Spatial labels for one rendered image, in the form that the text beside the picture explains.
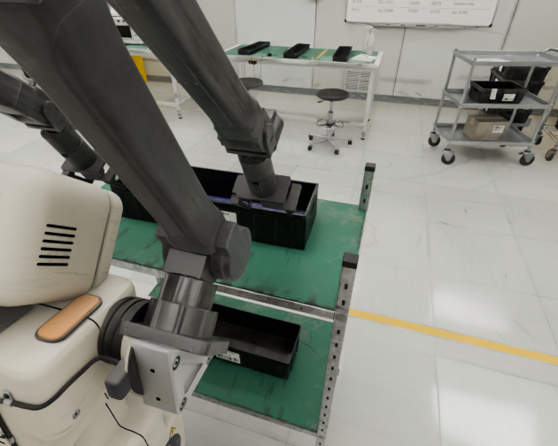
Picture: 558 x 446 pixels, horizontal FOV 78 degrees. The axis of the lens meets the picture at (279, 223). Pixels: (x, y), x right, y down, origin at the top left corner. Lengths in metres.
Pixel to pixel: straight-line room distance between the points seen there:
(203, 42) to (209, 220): 0.19
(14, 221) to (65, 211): 0.05
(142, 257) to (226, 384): 0.62
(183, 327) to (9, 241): 0.20
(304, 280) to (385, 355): 1.14
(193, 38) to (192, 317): 0.30
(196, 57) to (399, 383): 1.69
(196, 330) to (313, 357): 1.02
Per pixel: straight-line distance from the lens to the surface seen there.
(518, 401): 2.04
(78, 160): 0.88
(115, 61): 0.28
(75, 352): 0.46
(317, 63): 3.96
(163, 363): 0.42
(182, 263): 0.46
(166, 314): 0.44
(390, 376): 1.86
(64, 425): 0.50
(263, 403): 1.34
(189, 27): 0.37
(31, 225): 0.43
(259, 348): 1.43
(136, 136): 0.29
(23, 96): 0.78
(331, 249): 0.93
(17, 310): 0.49
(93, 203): 0.47
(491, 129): 4.01
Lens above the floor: 1.55
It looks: 36 degrees down
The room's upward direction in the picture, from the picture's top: straight up
